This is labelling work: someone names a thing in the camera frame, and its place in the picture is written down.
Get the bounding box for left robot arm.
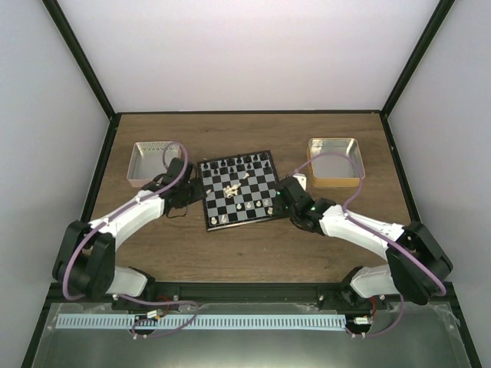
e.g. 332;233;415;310
52;158;206;310

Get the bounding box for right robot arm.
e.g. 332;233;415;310
273;175;453;309

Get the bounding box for pile of white chess pieces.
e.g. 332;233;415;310
223;183;241;199

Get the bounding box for row of black chess pieces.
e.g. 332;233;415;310
199;151;273;176

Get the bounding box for black and silver chessboard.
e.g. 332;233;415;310
197;150;284;232

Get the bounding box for pink metal tin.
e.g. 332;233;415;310
127;141;181;188

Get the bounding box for yellow metal tin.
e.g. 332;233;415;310
307;138;365;189

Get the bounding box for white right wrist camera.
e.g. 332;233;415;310
293;173;307;191

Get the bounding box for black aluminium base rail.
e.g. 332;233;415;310
49;281;453;307

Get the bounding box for light blue slotted cable duct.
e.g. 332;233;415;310
54;314;346;332

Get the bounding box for black frame post left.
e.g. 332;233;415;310
41;0;116;120

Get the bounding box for black frame post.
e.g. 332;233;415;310
381;0;457;120
41;0;116;120

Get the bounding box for black frame post right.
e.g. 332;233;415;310
381;0;457;120

